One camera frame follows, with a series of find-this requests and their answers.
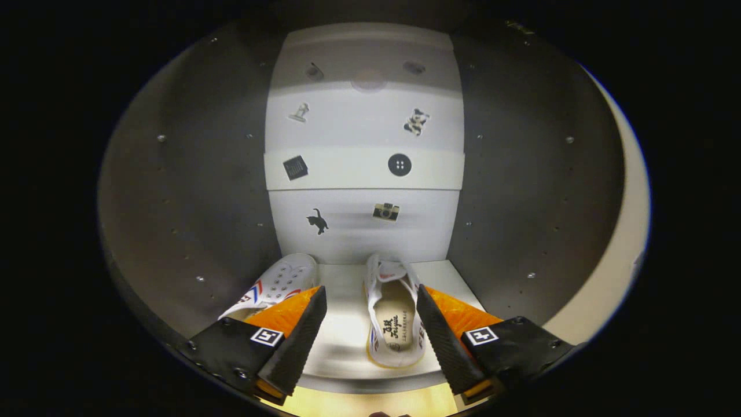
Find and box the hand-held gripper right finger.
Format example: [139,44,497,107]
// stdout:
[416,284,575,406]

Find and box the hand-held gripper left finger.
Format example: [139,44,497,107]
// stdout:
[177,286,328,406]

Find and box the white canvas shoe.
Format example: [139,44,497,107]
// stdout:
[219,253,320,321]
[364,253,429,370]

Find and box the grey shoe cabinet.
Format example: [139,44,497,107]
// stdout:
[97,17,632,400]

